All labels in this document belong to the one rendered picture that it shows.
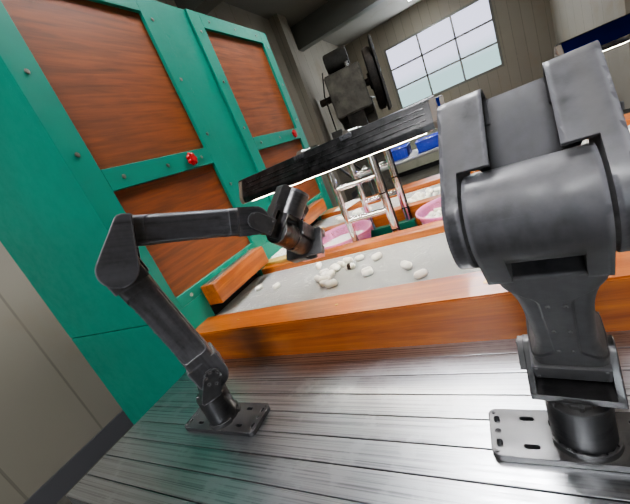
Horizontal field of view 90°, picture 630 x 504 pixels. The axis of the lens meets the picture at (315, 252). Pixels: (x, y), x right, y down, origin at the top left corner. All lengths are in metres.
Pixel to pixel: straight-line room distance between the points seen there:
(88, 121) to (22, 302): 1.46
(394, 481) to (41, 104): 1.03
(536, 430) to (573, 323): 0.24
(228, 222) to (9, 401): 1.87
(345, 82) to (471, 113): 5.31
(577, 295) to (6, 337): 2.30
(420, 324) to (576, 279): 0.45
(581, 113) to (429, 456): 0.44
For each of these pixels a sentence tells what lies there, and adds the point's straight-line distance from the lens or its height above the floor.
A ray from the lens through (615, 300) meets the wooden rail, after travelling 0.67.
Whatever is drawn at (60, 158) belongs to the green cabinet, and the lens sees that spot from 0.99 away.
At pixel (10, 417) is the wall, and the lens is 2.35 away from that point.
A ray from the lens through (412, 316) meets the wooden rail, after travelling 0.67.
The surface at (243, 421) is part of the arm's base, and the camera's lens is 0.73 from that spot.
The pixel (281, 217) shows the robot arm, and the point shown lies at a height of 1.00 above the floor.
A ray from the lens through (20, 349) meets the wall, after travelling 2.34.
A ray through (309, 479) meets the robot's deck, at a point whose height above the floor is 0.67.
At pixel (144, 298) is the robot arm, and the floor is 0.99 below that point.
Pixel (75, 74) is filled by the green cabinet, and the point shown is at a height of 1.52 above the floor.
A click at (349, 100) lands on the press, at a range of 5.53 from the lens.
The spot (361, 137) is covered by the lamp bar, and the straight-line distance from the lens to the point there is 0.88.
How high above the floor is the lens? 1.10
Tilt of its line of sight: 16 degrees down
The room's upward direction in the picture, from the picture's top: 23 degrees counter-clockwise
